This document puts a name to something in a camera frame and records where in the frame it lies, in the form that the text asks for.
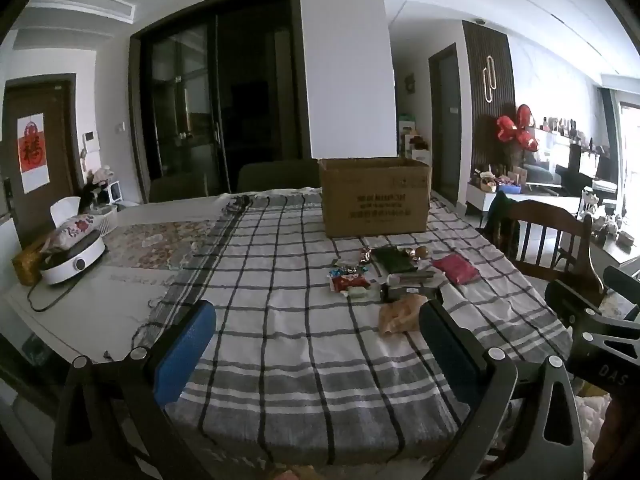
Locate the dark jacket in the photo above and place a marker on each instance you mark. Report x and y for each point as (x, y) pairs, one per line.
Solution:
(502, 220)

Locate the foil-wrapped chocolate balls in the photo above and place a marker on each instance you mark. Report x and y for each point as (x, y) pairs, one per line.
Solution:
(419, 253)

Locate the floral fabric pouch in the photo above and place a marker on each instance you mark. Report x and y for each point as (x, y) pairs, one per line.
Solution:
(70, 230)

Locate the gold loop wall ornament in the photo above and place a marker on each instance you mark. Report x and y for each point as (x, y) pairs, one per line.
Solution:
(490, 77)

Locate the grey plaid tablecloth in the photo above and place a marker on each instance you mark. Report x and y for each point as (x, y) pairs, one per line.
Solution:
(280, 350)

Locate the dark sliding glass door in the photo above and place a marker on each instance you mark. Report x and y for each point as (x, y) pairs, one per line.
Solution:
(200, 85)

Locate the dark interior door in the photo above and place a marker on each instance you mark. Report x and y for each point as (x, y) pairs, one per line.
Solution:
(446, 125)

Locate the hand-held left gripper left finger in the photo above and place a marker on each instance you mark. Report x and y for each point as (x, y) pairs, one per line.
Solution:
(185, 350)

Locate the dark slatted wall panel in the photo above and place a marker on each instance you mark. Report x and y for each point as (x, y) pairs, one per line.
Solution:
(475, 85)

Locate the brown wooden chair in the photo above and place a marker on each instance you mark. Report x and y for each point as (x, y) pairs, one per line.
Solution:
(545, 210)

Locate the stack of hallway boxes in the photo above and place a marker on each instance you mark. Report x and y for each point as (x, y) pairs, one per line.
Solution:
(412, 140)

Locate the dark grey snack packet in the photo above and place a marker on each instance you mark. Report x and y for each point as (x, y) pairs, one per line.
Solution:
(405, 292)

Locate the brown cardboard box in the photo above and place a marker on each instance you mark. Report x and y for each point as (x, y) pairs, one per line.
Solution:
(375, 200)

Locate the small white appliance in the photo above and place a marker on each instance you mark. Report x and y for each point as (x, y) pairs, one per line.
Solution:
(116, 191)

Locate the red foil balloon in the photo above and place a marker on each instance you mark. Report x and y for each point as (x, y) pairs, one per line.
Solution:
(506, 129)
(530, 141)
(524, 117)

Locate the stuffed toy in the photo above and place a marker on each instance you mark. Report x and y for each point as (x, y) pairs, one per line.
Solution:
(100, 175)

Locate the white electric cooker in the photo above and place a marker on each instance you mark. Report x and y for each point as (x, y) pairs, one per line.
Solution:
(75, 262)

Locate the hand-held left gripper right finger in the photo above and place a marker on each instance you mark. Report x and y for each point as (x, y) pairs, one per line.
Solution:
(447, 345)

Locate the white intercom panel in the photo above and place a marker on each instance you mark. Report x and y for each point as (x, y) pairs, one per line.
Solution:
(91, 150)

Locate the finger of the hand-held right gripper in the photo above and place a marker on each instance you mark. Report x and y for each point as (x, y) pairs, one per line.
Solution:
(622, 279)
(600, 355)

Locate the red paper door poster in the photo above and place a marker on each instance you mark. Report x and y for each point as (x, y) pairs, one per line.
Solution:
(31, 152)

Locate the green snack packet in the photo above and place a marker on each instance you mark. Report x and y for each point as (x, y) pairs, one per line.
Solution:
(395, 260)

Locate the wall wreath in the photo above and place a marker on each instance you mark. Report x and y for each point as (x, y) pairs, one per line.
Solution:
(409, 84)

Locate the white plastic container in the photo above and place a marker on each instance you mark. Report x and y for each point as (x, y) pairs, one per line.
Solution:
(65, 210)

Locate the white slotted basket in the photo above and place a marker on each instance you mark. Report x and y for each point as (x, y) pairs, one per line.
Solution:
(107, 220)

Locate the wide green upholstered chair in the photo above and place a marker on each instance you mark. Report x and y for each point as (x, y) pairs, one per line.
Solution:
(277, 175)

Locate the gold box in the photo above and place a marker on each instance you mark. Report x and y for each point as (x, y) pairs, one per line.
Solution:
(27, 265)

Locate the brown entrance door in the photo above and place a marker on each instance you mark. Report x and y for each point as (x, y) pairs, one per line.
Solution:
(60, 135)

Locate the narrow green upholstered chair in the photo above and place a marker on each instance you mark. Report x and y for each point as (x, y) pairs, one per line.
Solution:
(175, 187)

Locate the floral table runner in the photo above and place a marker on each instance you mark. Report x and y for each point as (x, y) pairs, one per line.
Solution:
(160, 245)

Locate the peach plastic bag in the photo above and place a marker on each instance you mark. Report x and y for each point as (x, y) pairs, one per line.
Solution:
(400, 315)

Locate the small red white snack packet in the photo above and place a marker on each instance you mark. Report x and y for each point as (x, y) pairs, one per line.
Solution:
(345, 283)

